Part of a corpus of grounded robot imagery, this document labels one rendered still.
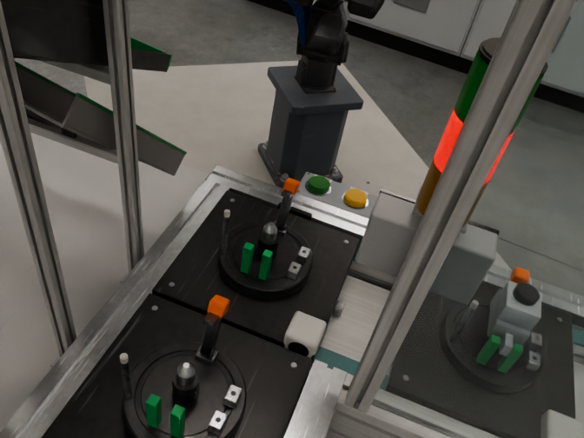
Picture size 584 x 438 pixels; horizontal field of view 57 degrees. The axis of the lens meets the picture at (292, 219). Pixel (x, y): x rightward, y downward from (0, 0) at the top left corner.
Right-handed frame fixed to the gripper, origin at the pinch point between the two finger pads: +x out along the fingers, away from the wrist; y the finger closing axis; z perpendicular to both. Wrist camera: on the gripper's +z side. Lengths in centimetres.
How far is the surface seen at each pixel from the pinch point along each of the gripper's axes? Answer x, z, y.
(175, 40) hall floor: 126, -204, -137
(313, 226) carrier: 28.4, 9.4, 9.1
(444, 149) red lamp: -7.6, 33.0, 22.1
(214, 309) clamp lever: 18.8, 37.9, 4.9
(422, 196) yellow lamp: -2.2, 32.8, 21.9
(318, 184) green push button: 28.2, -0.9, 6.5
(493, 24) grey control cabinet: 90, -275, 40
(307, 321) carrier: 26.4, 28.9, 14.5
